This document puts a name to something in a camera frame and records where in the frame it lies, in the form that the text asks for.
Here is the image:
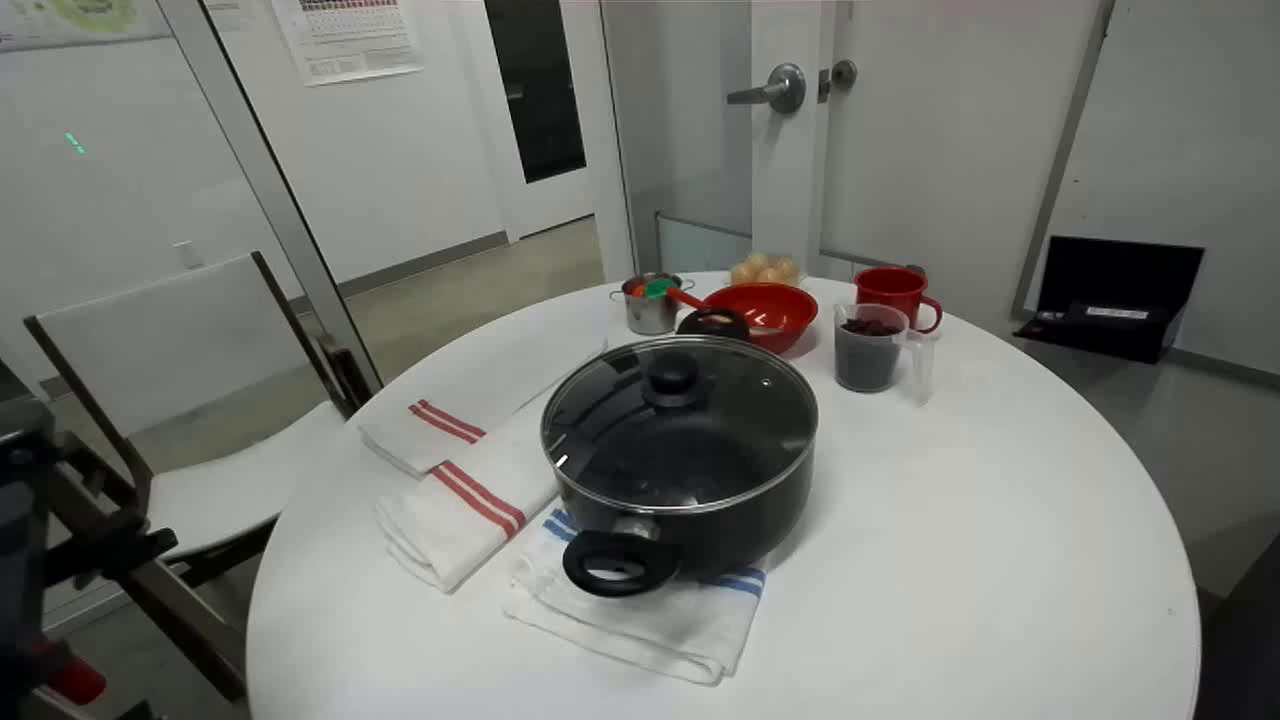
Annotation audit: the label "open black case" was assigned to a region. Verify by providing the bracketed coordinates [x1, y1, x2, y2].
[1011, 232, 1209, 367]

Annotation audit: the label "clear measuring cup dark contents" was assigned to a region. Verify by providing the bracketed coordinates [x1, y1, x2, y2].
[831, 300, 935, 406]

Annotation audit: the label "grey glass partition frame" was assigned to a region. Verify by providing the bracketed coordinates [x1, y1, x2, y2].
[158, 0, 387, 411]

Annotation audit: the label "wall poster green print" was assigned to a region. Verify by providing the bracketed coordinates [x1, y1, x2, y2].
[0, 0, 171, 56]

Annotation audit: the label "black metal stand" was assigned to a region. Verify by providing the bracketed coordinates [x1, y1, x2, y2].
[0, 365, 180, 720]

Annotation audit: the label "red bowl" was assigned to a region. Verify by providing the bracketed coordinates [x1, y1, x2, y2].
[678, 279, 825, 359]

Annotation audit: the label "white door dark window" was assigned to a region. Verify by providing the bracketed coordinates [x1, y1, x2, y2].
[451, 0, 632, 247]

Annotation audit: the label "white towel red stripes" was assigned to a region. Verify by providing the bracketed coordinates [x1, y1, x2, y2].
[378, 424, 563, 596]
[356, 300, 632, 482]

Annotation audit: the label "white towel blue stripes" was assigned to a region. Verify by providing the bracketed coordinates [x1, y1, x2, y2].
[502, 505, 774, 691]

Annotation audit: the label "black cooking pot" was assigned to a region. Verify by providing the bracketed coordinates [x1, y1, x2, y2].
[538, 307, 825, 599]

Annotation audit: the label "white wall board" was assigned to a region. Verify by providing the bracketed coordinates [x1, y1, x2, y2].
[1033, 0, 1280, 379]

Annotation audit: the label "white chair dark frame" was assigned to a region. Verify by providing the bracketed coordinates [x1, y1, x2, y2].
[22, 247, 386, 703]

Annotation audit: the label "white wall poster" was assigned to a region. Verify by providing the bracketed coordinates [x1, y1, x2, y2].
[267, 0, 426, 90]

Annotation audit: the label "glass lid with black knob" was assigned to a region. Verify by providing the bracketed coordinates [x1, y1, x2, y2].
[540, 334, 819, 516]

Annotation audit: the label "white door frosted glass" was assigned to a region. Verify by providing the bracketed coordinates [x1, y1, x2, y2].
[598, 0, 839, 279]

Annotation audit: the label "red mug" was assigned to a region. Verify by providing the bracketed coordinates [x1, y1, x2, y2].
[853, 260, 949, 338]

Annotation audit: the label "small green red object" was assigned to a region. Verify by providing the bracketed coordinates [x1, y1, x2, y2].
[619, 270, 689, 341]

